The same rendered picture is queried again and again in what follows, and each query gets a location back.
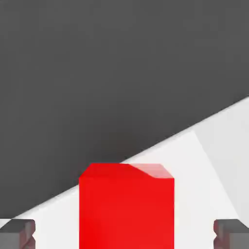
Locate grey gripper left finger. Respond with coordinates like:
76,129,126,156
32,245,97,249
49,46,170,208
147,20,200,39
0,218,36,249

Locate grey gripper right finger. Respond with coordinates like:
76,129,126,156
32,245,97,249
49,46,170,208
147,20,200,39
213,219,249,249

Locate small red cube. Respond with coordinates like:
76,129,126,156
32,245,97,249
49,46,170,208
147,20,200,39
78,162,175,249

